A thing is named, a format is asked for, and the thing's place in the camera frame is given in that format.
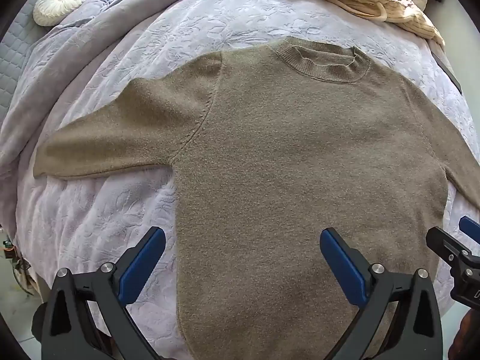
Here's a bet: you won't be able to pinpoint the olive brown knit sweater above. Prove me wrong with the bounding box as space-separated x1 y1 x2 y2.
33 35 480 360

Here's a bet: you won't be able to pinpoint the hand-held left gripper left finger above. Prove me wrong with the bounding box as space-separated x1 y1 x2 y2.
41 226 167 360

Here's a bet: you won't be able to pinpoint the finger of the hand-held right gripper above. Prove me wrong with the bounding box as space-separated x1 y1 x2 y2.
459 215 480 247
426 226 474 268

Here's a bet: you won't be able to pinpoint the tangled cables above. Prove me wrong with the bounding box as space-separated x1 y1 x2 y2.
1 230 32 297

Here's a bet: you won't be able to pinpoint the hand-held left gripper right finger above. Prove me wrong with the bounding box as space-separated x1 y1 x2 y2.
319 227 445 360

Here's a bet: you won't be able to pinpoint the round white pleated cushion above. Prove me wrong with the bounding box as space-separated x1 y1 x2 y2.
33 0 87 27

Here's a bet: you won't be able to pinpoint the grey quilted headboard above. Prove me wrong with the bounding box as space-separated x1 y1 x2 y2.
0 0 44 121

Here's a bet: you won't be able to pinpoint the lavender embossed blanket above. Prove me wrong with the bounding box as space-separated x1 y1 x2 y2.
0 0 480 360

